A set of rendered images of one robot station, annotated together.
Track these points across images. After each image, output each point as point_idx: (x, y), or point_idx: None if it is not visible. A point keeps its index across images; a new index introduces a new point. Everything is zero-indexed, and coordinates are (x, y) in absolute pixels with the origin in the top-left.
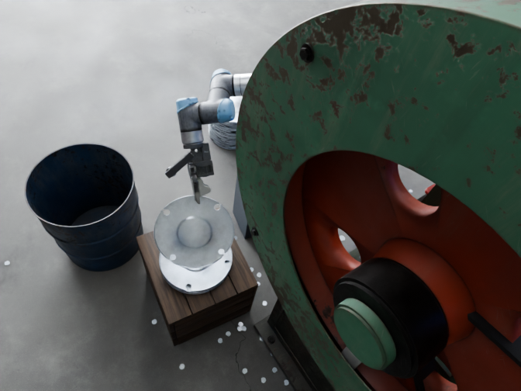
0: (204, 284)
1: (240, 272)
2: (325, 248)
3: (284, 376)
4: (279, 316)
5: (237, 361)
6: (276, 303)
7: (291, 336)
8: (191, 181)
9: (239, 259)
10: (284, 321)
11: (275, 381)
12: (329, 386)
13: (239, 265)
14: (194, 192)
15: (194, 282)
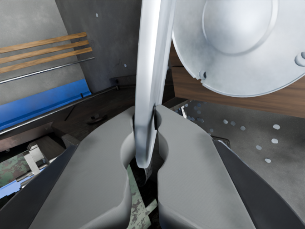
0: (179, 20)
1: (194, 85)
2: None
3: (170, 68)
4: (171, 94)
5: None
6: (168, 100)
7: (163, 92)
8: (162, 206)
9: (214, 94)
10: (166, 96)
11: (169, 60)
12: (127, 95)
13: (204, 88)
14: (91, 142)
15: (185, 2)
